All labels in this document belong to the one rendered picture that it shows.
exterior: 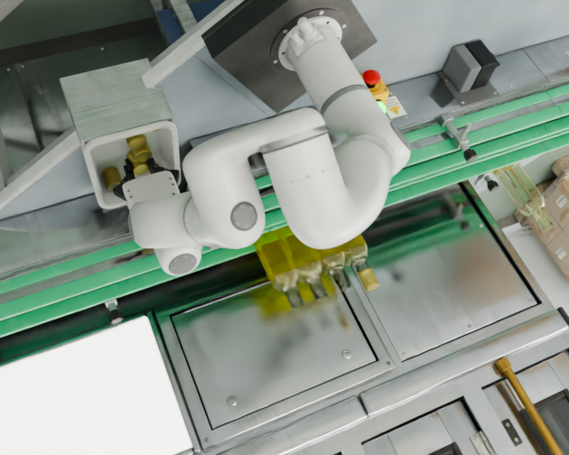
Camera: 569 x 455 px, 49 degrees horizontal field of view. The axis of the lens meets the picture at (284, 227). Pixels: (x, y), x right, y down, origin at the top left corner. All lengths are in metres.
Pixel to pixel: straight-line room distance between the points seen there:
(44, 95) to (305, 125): 1.26
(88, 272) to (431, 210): 0.91
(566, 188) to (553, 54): 3.33
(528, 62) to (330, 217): 1.08
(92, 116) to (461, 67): 0.85
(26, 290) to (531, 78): 1.27
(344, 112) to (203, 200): 0.35
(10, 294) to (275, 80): 0.68
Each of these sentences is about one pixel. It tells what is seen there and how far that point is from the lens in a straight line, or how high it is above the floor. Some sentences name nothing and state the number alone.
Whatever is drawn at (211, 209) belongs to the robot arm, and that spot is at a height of 1.17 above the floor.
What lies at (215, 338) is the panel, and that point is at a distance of 1.45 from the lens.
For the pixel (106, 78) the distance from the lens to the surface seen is 1.25.
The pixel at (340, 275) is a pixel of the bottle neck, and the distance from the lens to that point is 1.38.
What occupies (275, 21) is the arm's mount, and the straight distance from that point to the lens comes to 1.12.
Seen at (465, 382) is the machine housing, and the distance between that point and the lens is 1.55.
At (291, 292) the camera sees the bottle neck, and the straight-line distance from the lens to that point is 1.35.
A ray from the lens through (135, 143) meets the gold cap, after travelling 1.22.
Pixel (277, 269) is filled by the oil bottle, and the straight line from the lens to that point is 1.35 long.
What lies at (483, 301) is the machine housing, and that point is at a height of 1.25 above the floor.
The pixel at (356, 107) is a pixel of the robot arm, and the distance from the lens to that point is 1.04.
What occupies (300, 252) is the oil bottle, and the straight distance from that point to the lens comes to 1.38.
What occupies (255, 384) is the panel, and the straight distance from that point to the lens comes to 1.42.
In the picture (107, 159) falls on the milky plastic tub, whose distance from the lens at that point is 1.31.
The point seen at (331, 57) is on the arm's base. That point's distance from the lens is 1.11.
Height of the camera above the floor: 1.56
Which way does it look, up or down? 25 degrees down
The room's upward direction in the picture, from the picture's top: 154 degrees clockwise
